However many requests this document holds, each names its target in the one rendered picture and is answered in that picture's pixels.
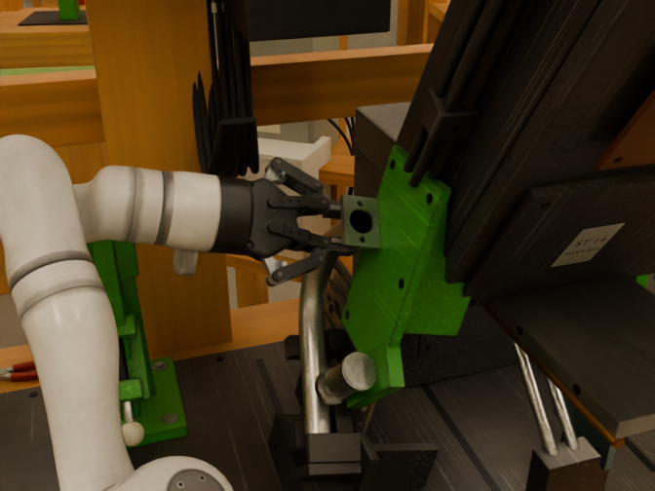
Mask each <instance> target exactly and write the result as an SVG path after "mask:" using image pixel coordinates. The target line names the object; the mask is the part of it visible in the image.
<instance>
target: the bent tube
mask: <svg viewBox="0 0 655 491"><path fill-rule="evenodd" d="M358 203H359V204H360V205H361V206H360V207H359V206H358ZM340 210H341V219H340V220H339V221H338V222H337V223H336V224H334V225H333V226H332V227H331V228H330V229H329V230H327V231H326V232H325V233H324V234H323V236H324V237H328V238H330V237H331V236H334V237H340V238H342V246H343V247H353V248H363V249H373V250H379V249H380V234H379V219H378V204H377V199H373V198H367V197H359V196H351V195H344V194H343V195H342V196H340ZM361 240H363V242H361ZM338 257H339V255H331V254H326V262H325V263H324V264H323V265H321V266H319V267H318V268H317V269H316V270H314V271H312V272H309V273H307V274H304V275H303V279H302V284H301V289H300V296H299V307H298V331H299V348H300V364H301V381H302V397H303V413H304V430H305V434H314V433H332V426H331V414H330V405H328V404H325V403H324V402H322V401H321V400H320V399H319V398H318V396H317V394H316V391H315V382H316V379H317V377H318V375H319V374H320V373H322V372H323V371H325V370H326V369H328V362H327V349H326V336H325V302H326V294H327V288H328V281H329V277H330V274H331V271H332V269H333V266H334V264H335V262H336V261H337V259H338Z"/></svg>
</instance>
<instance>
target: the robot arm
mask: <svg viewBox="0 0 655 491"><path fill-rule="evenodd" d="M274 183H275V184H277V185H281V184H283V185H285V186H287V187H288V188H289V189H291V190H293V191H294V192H296V193H298V194H300V195H301V196H288V195H287V194H286V193H285V192H284V191H282V190H281V189H280V188H279V187H278V186H276V185H275V184H274ZM322 189H323V183H322V182H321V181H320V180H318V179H316V178H314V177H313V176H311V175H309V174H308V173H306V172H304V171H303V170H300V169H299V168H297V167H295V166H293V165H292V164H290V163H288V162H287V161H285V160H283V159H282V158H280V157H275V158H273V160H272V161H271V162H270V163H269V165H268V166H267V167H266V168H265V174H264V176H263V178H259V179H257V180H254V181H248V180H245V179H242V178H235V177H227V176H220V175H211V174H204V173H197V172H191V171H160V170H149V169H142V168H133V167H126V166H108V167H104V168H103V169H101V170H100V171H99V172H98V173H97V175H96V176H95V178H94V179H93V180H92V181H90V182H88V183H82V184H72V182H71V178H70V176H69V173H68V170H67V168H66V166H65V164H64V162H63V161H62V159H61V157H60V156H59V155H58V153H57V152H56V151H55V150H54V149H53V148H52V147H51V146H49V145H48V144H47V143H45V142H44V141H42V140H40V139H38V138H35V137H32V136H29V135H23V134H13V135H7V136H4V137H2V138H0V241H1V242H2V243H3V247H4V251H5V268H6V277H7V282H8V286H9V290H10V292H11V295H12V298H13V301H14V304H15V306H16V309H17V312H18V315H19V320H20V323H21V326H22V328H23V331H24V334H25V337H26V340H27V342H28V345H29V349H30V352H31V354H32V357H33V360H34V364H35V367H36V371H37V374H38V378H39V381H40V386H41V390H42V395H43V399H44V403H45V408H46V413H47V418H48V423H49V429H50V435H51V440H52V446H53V451H54V456H55V462H56V468H57V474H58V484H59V489H60V491H234V490H233V488H232V486H231V484H230V483H229V482H228V480H227V479H226V477H225V476H224V475H223V474H222V473H221V472H220V471H219V470H218V469H216V468H215V467H213V466H212V465H210V464H208V463H207V462H204V461H202V460H199V459H196V458H192V457H186V456H169V457H165V458H160V459H156V460H154V461H152V462H149V463H147V464H145V465H143V466H141V467H140V468H138V469H137V470H136V471H135V468H134V466H133V464H132V461H131V459H130V456H129V453H128V450H127V446H126V443H125V440H124V435H123V430H122V424H121V415H120V400H119V341H118V332H117V326H116V321H115V318H114V314H113V310H112V307H111V304H110V301H109V299H108V296H107V293H106V291H105V289H104V286H103V284H102V281H101V279H100V276H99V274H98V271H97V269H96V264H95V262H94V260H93V259H92V257H91V255H90V253H89V251H88V248H87V245H86V244H88V243H93V242H99V241H106V240H112V241H119V242H129V243H140V244H151V245H157V246H166V247H170V248H173V270H174V271H175V272H176V273H177V274H178V275H180V276H193V275H194V274H195V271H196V265H197V258H198V251H203V252H214V253H225V254H235V255H247V256H249V257H251V258H253V259H254V260H256V261H260V262H262V264H263V267H264V269H265V271H266V273H267V275H268V277H267V278H266V283H267V284H268V285H269V286H275V285H278V284H280V283H284V282H287V281H289V280H292V279H294V278H297V277H299V276H302V275H304V274H307V273H309V272H312V271H314V270H316V269H317V268H318V267H319V266H321V265H323V264H324V263H325V262H326V254H331V255H339V256H347V257H348V256H351V255H353V254H355V253H356V252H358V251H359V250H361V248H353V247H343V246H342V238H340V237H334V236H331V237H330V238H328V237H324V236H321V235H317V234H313V233H311V232H310V231H309V230H306V229H302V228H299V227H298V224H297V220H296V219H297V217H300V216H317V215H319V214H320V215H322V216H323V218H332V219H341V210H340V201H334V200H329V199H327V198H326V197H325V195H324V193H323V190H322ZM284 249H288V250H292V251H304V252H308V253H310V256H308V257H306V258H303V259H301V260H298V261H296V262H293V263H290V264H289V265H288V263H287V262H286V261H285V260H276V259H274V258H273V256H274V255H276V254H278V253H279V252H281V251H282V250H284Z"/></svg>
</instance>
